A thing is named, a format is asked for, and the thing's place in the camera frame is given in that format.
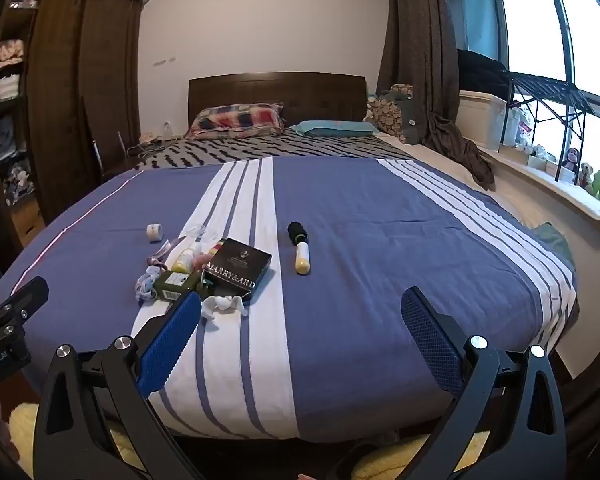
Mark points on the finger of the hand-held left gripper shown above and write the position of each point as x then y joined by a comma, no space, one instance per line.
27,296

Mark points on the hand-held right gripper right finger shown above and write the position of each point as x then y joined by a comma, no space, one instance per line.
430,337

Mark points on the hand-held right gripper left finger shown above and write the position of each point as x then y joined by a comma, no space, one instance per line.
172,345

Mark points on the yellow bottle with white cap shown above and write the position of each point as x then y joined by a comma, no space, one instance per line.
184,260

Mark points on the green box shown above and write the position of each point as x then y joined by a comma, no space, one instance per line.
172,285

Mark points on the white crumpled tissue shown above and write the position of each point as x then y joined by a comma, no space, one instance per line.
224,306

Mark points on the light blue scrunchie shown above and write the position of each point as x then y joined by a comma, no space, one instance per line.
144,285

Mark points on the black box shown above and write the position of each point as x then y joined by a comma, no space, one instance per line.
237,267

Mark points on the white tape roll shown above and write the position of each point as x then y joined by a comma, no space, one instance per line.
154,232

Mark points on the clear plastic blister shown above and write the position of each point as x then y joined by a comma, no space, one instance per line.
202,234

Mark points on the blue white striped bedspread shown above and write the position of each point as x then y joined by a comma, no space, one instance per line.
355,240

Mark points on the black capped yellow tube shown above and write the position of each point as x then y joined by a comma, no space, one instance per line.
301,250

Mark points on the green bed sheet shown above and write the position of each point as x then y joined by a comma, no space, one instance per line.
555,242

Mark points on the brown cloth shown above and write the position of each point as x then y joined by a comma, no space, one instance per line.
460,145

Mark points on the dark wooden wardrobe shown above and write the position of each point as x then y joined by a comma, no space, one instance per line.
79,100

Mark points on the open shelf with clothes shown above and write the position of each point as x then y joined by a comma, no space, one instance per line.
9,90

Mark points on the zebra patterned blanket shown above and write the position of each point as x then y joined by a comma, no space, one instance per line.
260,150

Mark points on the dark green cushion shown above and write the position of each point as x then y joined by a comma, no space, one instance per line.
410,117

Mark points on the white storage box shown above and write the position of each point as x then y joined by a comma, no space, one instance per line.
482,117

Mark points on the wood slice print cushion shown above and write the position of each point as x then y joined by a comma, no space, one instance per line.
385,115

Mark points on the brown monkey plush toy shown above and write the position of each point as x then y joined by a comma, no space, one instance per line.
572,159

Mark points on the teal pillow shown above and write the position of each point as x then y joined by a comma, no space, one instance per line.
330,128

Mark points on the plaid pillow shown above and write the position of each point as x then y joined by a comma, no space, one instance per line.
234,120

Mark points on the black cloth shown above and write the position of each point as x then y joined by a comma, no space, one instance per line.
480,72

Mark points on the black metal rack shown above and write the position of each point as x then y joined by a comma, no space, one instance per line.
550,92

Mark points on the dark wooden headboard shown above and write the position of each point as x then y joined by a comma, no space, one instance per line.
280,90

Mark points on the brown curtain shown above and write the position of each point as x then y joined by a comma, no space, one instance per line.
420,35

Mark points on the window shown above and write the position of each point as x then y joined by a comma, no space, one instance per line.
530,25

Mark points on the metal frame chair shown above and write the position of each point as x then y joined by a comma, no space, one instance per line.
98,155

